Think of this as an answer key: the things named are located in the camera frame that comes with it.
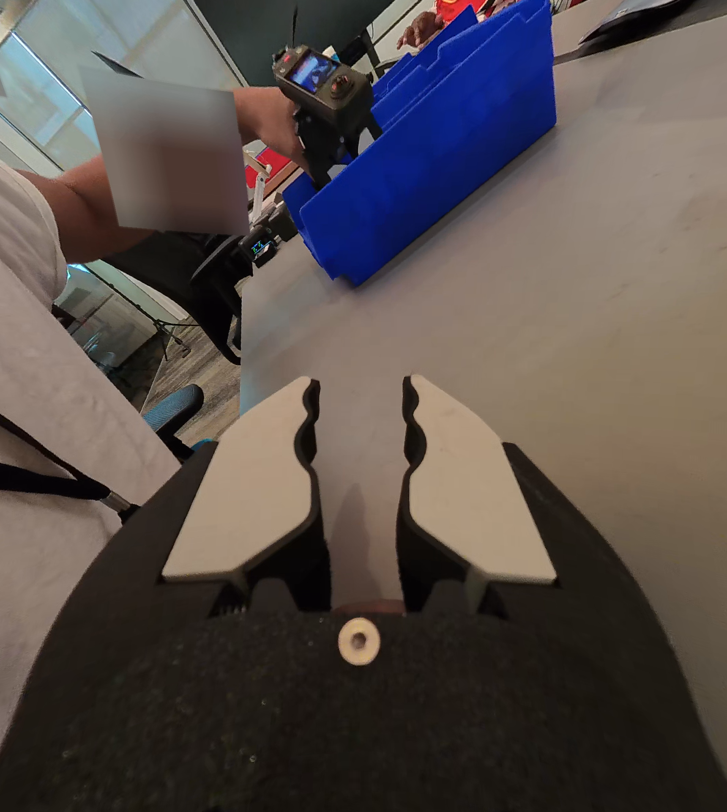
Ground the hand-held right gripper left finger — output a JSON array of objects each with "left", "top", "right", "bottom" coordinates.
[{"left": 161, "top": 376, "right": 331, "bottom": 587}]

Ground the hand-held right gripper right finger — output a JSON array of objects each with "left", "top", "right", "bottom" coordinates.
[{"left": 396, "top": 373, "right": 559, "bottom": 587}]

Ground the blue plastic bin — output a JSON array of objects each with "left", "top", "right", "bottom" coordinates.
[{"left": 282, "top": 0, "right": 558, "bottom": 288}]

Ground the person's left forearm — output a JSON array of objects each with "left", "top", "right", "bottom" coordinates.
[{"left": 18, "top": 88, "right": 263, "bottom": 264}]

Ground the person's left hand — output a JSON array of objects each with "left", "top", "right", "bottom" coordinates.
[{"left": 256, "top": 88, "right": 309, "bottom": 173}]

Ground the large black screen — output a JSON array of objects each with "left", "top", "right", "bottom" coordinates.
[{"left": 189, "top": 0, "right": 424, "bottom": 88}]

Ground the red white snack packet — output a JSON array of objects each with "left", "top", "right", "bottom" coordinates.
[{"left": 396, "top": 0, "right": 491, "bottom": 52}]

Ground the blue chair seat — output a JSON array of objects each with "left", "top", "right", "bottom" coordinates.
[{"left": 142, "top": 384, "right": 206, "bottom": 458}]

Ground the black charger box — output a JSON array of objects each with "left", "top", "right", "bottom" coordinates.
[{"left": 252, "top": 211, "right": 299, "bottom": 242}]

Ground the black charger with display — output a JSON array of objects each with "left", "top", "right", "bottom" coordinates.
[{"left": 240, "top": 235, "right": 279, "bottom": 269}]

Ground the black office chair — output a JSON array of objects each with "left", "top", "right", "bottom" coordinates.
[{"left": 102, "top": 231, "right": 257, "bottom": 367}]

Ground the person's light clothing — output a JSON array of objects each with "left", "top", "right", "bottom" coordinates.
[{"left": 0, "top": 145, "right": 180, "bottom": 812}]

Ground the silver laptop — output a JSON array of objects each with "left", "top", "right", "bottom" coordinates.
[{"left": 578, "top": 0, "right": 697, "bottom": 44}]

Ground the small white bracket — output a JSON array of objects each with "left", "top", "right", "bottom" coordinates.
[{"left": 248, "top": 164, "right": 273, "bottom": 223}]

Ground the black strap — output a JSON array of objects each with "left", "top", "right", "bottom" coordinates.
[{"left": 0, "top": 386, "right": 142, "bottom": 524}]

